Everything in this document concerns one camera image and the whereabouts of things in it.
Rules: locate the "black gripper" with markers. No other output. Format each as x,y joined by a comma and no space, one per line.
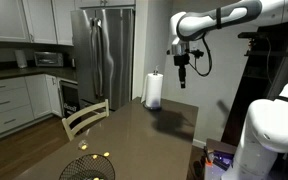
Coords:
182,60

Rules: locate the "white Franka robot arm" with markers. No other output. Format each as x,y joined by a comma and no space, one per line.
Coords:
270,126

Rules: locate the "stainless steel refrigerator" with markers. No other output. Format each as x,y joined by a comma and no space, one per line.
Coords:
117,50

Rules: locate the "light wooden board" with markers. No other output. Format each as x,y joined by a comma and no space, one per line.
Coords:
219,145

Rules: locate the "purple lit electronics box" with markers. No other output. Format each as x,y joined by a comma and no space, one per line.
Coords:
224,161

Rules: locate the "white cabinet above refrigerator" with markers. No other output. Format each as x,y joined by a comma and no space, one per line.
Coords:
104,2

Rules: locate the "clear wrapped candy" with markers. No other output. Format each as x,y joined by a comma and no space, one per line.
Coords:
83,145

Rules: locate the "cream wooden chair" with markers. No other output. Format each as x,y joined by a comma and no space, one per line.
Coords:
68,130

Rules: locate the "microwave oven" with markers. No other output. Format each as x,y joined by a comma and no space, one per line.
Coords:
48,59

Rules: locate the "white upper kitchen cabinets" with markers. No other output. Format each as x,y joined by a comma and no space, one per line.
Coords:
40,20

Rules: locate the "dark kitchen countertop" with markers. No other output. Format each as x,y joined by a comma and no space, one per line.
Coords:
24,72

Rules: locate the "white lower drawer cabinets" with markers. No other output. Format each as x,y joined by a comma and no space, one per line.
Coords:
10,103

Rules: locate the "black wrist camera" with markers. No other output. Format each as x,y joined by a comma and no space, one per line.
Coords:
196,53

